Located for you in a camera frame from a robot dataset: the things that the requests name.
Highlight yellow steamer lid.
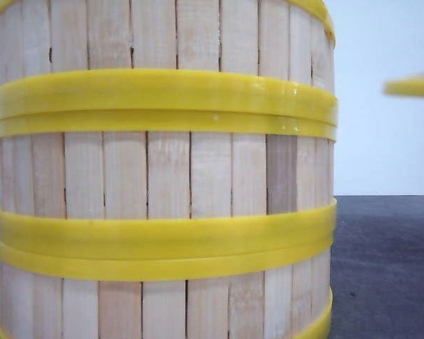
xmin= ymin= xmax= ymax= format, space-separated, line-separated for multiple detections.
xmin=384 ymin=73 xmax=424 ymax=97

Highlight wooden steamer basket yellow rims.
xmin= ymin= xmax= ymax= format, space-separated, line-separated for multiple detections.
xmin=0 ymin=110 xmax=336 ymax=281

